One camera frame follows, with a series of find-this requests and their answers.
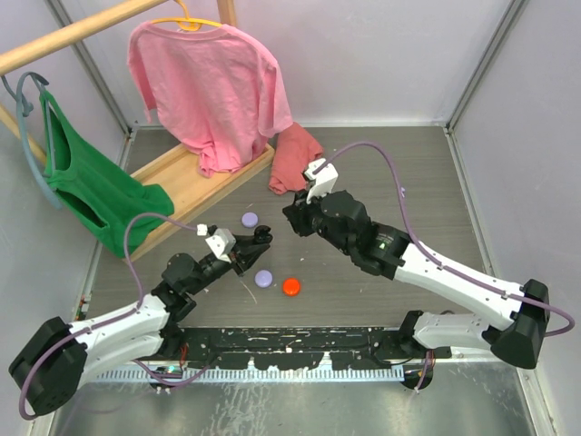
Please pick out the yellow hanger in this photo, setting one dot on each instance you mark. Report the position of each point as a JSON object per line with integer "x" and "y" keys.
{"x": 186, "y": 22}

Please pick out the wooden clothes rack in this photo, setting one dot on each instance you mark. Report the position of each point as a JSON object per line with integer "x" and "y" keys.
{"x": 74, "y": 33}

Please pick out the black earbud case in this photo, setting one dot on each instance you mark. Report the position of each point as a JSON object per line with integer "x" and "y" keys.
{"x": 262, "y": 235}

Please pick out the pink t-shirt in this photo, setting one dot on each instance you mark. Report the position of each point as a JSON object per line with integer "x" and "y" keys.
{"x": 220, "y": 92}

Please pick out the orange earbud case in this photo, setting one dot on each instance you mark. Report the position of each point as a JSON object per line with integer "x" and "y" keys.
{"x": 291, "y": 287}

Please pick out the lilac earbud case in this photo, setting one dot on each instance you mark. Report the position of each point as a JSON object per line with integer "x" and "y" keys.
{"x": 249, "y": 219}
{"x": 263, "y": 278}

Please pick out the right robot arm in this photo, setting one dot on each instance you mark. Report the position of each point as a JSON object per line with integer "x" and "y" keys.
{"x": 506, "y": 318}

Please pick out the green tank top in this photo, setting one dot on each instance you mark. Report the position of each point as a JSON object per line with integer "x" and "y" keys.
{"x": 95, "y": 189}

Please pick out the salmon folded shirt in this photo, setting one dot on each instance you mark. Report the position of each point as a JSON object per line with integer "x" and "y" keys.
{"x": 295, "y": 149}

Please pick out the grey-blue hanger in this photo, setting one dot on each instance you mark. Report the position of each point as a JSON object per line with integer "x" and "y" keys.
{"x": 23, "y": 108}

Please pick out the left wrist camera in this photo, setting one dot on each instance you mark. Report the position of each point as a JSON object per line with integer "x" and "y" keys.
{"x": 221, "y": 244}

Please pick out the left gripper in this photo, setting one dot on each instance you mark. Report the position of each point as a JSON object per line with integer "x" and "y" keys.
{"x": 244, "y": 252}

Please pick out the white cable duct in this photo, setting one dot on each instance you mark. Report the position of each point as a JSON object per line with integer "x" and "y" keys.
{"x": 324, "y": 373}

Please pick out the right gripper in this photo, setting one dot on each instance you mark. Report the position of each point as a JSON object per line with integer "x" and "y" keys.
{"x": 298, "y": 213}

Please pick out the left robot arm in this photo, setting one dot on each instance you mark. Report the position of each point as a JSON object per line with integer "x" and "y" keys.
{"x": 61, "y": 357}

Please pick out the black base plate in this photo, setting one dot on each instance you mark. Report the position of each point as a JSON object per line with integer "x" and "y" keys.
{"x": 357, "y": 348}

